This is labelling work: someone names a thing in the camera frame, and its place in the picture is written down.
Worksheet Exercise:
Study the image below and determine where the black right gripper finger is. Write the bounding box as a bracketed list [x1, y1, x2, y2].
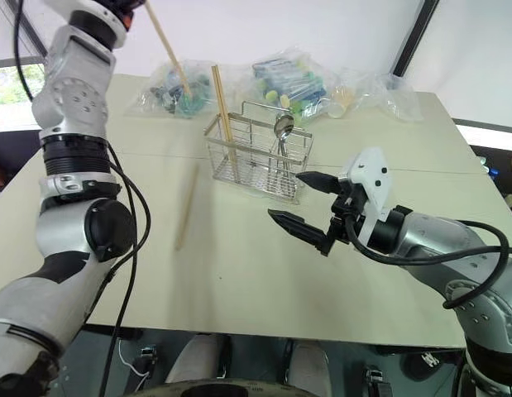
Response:
[295, 170, 344, 194]
[267, 208, 333, 257]

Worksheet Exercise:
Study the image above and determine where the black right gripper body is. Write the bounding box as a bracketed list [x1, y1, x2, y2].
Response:
[328, 175, 367, 249]

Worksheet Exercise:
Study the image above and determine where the wooden chopstick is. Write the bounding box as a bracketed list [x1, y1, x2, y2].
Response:
[214, 65, 241, 177]
[174, 164, 200, 251]
[144, 0, 194, 99]
[210, 65, 237, 179]

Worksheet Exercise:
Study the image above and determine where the metal spoon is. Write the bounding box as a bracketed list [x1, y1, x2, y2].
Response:
[272, 112, 296, 195]

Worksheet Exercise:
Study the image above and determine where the clear bag with dark items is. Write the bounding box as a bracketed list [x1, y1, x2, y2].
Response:
[123, 59, 218, 122]

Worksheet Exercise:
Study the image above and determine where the clear bag with blue packs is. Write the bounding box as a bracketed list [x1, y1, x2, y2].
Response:
[234, 44, 337, 122]

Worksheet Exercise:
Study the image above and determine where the clear crumpled plastic bag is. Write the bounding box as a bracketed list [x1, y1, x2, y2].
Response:
[332, 67, 424, 123]

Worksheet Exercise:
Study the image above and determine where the pale grey robot leg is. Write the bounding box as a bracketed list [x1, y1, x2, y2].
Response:
[164, 333, 232, 384]
[287, 341, 332, 397]

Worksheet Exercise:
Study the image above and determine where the blue capped plastic bottle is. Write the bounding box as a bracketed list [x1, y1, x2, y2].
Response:
[481, 155, 504, 178]

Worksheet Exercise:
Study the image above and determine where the black metal pillar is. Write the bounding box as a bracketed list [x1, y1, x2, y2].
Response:
[390, 0, 442, 78]

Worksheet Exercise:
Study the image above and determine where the dark rounded robot housing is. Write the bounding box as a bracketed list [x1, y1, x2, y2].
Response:
[135, 378, 299, 397]

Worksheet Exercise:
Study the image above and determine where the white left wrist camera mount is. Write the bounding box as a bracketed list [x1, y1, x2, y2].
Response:
[46, 0, 133, 47]

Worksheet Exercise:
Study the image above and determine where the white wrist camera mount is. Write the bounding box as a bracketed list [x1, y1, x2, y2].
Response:
[46, 0, 133, 47]
[347, 147, 394, 246]

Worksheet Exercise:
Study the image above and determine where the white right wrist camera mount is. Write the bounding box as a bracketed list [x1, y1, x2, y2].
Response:
[347, 147, 394, 246]

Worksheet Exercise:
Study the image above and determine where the metal wire basket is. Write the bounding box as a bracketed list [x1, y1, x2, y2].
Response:
[203, 100, 315, 206]

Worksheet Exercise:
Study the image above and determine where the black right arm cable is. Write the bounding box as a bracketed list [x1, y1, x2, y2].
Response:
[345, 214, 510, 310]

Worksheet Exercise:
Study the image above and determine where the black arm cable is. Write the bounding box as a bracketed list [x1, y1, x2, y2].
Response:
[345, 214, 510, 310]
[13, 0, 152, 397]

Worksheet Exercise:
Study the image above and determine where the dark window frame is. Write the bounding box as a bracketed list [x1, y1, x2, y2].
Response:
[0, 0, 49, 69]

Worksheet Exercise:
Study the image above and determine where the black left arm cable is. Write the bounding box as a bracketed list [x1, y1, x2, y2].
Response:
[13, 0, 152, 397]

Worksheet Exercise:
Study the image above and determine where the black table leg bracket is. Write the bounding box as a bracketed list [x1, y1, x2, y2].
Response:
[362, 366, 394, 397]
[137, 347, 160, 374]

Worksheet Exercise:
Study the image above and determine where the thin white cable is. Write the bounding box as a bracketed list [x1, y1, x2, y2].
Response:
[117, 338, 151, 378]

